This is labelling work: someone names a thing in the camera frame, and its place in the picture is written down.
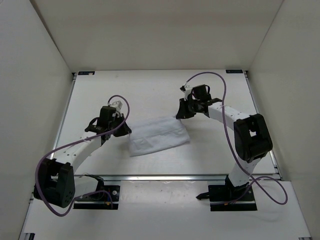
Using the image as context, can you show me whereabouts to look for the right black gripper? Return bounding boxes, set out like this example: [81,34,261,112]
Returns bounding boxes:
[176,97,201,120]

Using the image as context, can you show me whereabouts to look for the white skirt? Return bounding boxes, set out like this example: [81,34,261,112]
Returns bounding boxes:
[128,116,190,157]

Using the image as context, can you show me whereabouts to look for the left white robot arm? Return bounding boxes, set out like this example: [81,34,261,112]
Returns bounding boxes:
[33,101,132,211]

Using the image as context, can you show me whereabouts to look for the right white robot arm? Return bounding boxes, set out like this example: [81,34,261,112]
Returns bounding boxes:
[176,84,273,200]

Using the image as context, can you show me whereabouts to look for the right blue label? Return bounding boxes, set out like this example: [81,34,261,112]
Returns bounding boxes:
[225,69,243,74]

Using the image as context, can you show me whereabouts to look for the blue label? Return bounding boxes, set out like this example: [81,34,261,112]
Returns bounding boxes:
[225,69,243,74]
[77,71,95,76]

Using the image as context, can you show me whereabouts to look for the left blue label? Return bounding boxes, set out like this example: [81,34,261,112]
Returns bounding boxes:
[77,71,95,76]

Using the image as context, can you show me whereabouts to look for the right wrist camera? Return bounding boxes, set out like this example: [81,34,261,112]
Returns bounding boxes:
[180,84,193,101]

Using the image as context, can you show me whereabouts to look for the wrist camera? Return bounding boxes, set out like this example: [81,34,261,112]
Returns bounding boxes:
[108,100,123,112]
[180,84,193,101]

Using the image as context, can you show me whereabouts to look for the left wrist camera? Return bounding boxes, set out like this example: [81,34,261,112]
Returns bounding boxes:
[108,100,123,112]

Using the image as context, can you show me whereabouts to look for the aluminium rail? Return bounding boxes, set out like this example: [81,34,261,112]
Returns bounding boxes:
[96,173,237,183]

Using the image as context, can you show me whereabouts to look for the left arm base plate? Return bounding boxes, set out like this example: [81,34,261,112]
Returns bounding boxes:
[73,185,121,210]

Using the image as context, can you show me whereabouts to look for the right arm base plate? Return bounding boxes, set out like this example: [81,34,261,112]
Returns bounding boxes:
[196,183,258,212]

